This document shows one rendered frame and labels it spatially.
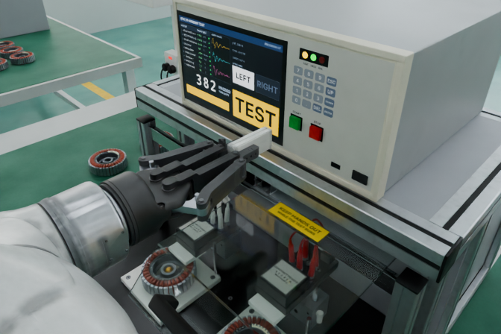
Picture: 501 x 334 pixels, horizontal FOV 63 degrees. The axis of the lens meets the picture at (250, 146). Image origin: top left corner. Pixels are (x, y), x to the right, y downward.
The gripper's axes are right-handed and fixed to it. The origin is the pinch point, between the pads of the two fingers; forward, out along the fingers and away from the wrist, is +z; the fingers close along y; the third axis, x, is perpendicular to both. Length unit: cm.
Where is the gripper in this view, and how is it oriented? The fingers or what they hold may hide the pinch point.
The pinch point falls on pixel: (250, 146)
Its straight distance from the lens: 55.1
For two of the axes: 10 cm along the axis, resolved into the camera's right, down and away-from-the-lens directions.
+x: 0.0, -8.5, -5.2
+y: 7.0, 3.8, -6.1
